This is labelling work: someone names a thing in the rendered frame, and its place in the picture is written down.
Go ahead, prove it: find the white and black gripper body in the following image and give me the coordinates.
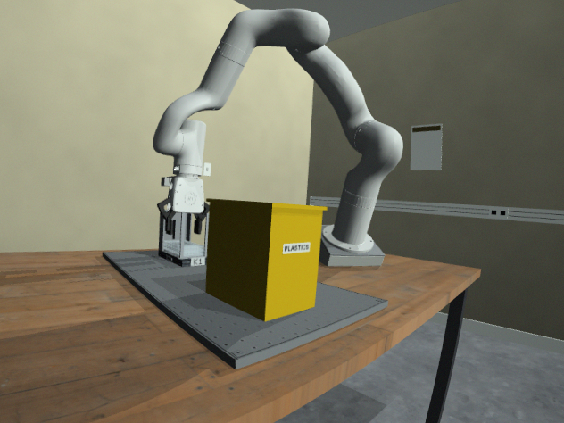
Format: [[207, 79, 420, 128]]
[[167, 176, 204, 214]]

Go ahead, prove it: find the yellow plastics bin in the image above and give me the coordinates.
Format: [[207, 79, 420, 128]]
[[206, 199, 327, 321]]

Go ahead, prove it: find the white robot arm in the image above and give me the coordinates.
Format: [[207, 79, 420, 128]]
[[153, 9, 403, 253]]

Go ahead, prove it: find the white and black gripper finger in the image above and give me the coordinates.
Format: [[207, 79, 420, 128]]
[[194, 202, 210, 235], [157, 197, 176, 235]]

